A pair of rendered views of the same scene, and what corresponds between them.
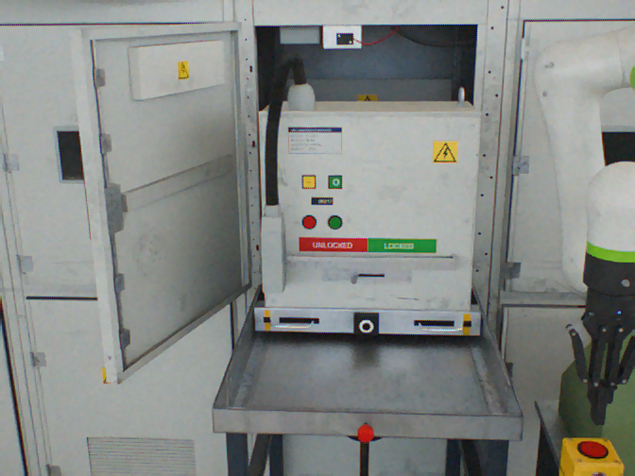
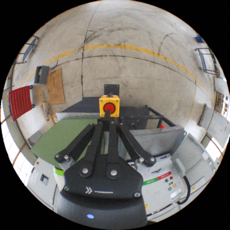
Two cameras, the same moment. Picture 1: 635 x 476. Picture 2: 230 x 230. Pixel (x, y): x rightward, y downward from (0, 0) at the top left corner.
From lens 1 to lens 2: 1.16 m
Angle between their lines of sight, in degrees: 49
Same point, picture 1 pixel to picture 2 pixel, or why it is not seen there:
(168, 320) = (180, 149)
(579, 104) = not seen: outside the picture
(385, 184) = (158, 194)
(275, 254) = (181, 166)
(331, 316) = (158, 160)
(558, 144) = not seen: hidden behind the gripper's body
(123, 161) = (203, 165)
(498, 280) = not seen: hidden behind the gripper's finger
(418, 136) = (153, 207)
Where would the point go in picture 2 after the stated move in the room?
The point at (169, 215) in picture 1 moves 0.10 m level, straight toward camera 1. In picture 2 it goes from (188, 165) to (192, 162)
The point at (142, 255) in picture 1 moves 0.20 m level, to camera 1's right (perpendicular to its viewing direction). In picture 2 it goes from (192, 155) to (183, 162)
